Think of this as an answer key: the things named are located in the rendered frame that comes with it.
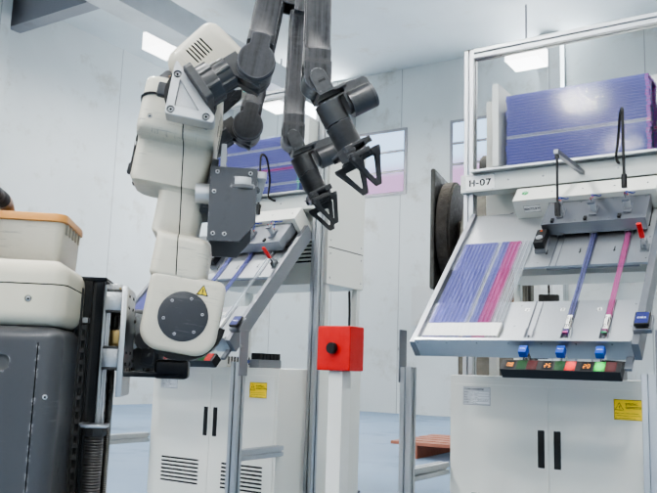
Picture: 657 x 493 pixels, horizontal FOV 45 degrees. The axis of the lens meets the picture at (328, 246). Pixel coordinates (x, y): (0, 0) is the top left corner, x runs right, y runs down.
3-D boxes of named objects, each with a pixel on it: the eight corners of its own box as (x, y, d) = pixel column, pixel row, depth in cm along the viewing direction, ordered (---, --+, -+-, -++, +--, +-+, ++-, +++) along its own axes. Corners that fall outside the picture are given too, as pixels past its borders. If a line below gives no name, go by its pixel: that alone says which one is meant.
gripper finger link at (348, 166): (375, 190, 172) (356, 152, 172) (385, 182, 165) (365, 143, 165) (349, 202, 170) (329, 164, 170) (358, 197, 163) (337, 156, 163)
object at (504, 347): (635, 360, 219) (630, 341, 216) (420, 356, 255) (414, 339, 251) (635, 357, 220) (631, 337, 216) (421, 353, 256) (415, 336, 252)
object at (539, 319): (634, 350, 219) (632, 341, 217) (419, 347, 254) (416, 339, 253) (642, 305, 232) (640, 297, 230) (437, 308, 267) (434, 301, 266)
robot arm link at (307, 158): (287, 160, 209) (289, 155, 203) (311, 151, 210) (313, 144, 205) (299, 184, 208) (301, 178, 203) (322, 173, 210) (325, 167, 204)
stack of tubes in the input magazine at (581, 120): (652, 149, 265) (649, 71, 269) (505, 165, 293) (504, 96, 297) (660, 157, 275) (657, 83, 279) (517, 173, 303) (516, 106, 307)
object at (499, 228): (651, 273, 245) (648, 260, 243) (455, 281, 281) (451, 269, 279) (663, 212, 268) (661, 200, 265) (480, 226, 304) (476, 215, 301)
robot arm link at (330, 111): (311, 108, 167) (315, 100, 161) (339, 94, 168) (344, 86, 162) (326, 137, 167) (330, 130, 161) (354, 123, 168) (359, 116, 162)
